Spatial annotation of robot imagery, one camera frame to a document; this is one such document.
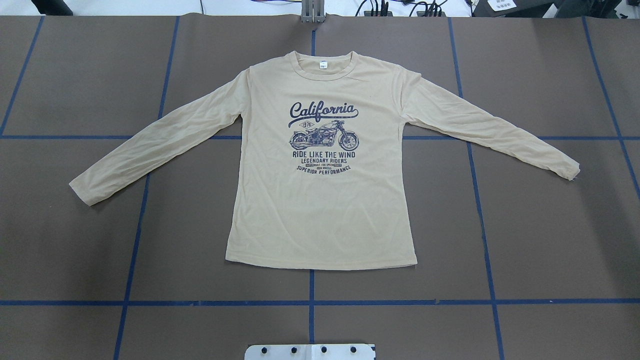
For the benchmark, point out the beige long sleeve printed shirt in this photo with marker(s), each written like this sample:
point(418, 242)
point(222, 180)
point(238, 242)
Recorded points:
point(320, 178)

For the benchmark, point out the black device with label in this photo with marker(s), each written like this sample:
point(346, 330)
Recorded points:
point(603, 9)

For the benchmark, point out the black object at corner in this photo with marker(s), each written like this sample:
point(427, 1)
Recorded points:
point(52, 7)

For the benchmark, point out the grey metal clamp bracket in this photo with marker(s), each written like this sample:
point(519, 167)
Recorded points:
point(313, 11)

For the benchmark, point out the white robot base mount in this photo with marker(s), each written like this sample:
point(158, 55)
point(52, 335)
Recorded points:
point(327, 351)

